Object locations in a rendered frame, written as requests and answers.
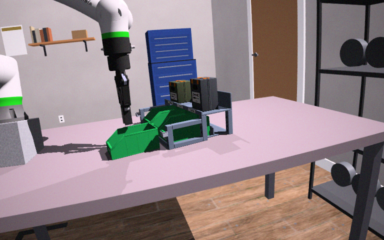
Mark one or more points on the grey metal shelf rack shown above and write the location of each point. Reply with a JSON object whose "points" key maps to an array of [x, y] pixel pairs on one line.
{"points": [[224, 105]]}

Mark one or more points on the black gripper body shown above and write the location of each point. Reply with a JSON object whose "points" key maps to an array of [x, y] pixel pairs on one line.
{"points": [[119, 63]]}

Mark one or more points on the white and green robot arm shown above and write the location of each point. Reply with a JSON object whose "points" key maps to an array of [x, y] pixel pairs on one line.
{"points": [[114, 20]]}

